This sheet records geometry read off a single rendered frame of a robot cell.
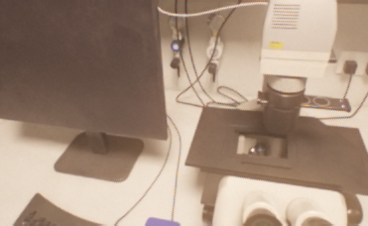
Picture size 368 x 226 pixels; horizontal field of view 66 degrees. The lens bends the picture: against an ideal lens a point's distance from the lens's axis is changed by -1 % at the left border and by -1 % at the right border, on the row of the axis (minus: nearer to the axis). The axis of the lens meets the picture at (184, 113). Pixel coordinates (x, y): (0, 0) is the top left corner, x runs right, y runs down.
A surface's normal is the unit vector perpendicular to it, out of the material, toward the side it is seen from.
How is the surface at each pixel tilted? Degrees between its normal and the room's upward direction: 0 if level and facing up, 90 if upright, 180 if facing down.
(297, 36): 90
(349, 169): 0
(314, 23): 73
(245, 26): 90
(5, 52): 86
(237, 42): 90
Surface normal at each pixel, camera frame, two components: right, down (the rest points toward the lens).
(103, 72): -0.24, 0.53
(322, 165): -0.05, -0.80
